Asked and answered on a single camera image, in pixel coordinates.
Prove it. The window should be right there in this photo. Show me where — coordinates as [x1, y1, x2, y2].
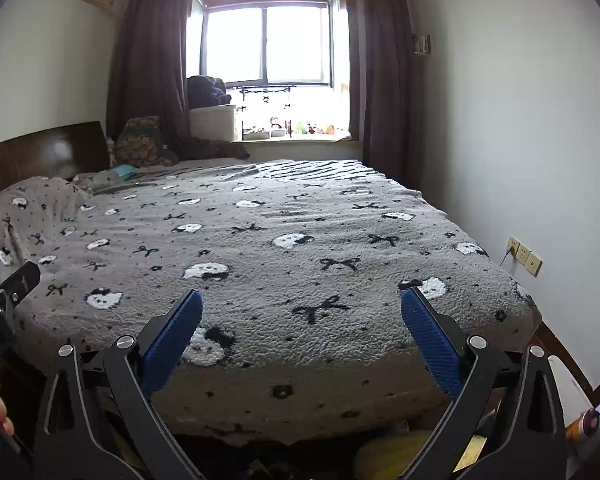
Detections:
[187, 0, 354, 92]

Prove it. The dark brown cloth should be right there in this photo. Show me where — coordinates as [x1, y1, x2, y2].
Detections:
[174, 137, 251, 161]

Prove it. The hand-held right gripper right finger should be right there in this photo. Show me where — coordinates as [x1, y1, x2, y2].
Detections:
[400, 286, 567, 480]

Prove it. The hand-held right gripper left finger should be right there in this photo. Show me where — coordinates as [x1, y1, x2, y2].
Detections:
[34, 288, 205, 480]

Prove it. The dark brown curtain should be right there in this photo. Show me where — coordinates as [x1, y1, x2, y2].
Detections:
[359, 0, 424, 192]
[107, 0, 194, 150]

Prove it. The black drying rack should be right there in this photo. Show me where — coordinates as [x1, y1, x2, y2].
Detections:
[237, 85, 297, 134]

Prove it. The patterned brown pillow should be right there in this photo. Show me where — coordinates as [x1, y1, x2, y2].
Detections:
[113, 115, 179, 169]

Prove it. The grey printed pillow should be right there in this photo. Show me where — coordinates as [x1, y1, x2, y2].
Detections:
[0, 175, 95, 242]

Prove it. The dark clothes pile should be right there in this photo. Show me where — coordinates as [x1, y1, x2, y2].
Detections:
[186, 74, 234, 110]

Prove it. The white storage box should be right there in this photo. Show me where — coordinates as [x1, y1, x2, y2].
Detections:
[188, 104, 239, 144]

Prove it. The row of small figurines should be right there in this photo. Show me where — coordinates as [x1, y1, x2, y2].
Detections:
[267, 115, 339, 137]

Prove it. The wooden bed frame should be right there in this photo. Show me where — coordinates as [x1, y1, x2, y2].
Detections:
[529, 320, 597, 397]

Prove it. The orange bottle with silver cap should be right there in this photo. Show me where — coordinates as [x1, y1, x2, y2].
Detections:
[565, 408, 600, 454]

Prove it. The dark wooden headboard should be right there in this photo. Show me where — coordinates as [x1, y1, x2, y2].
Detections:
[0, 121, 112, 206]

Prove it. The grey printed fleece blanket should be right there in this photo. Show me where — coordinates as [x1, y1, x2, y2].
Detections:
[0, 159, 544, 449]

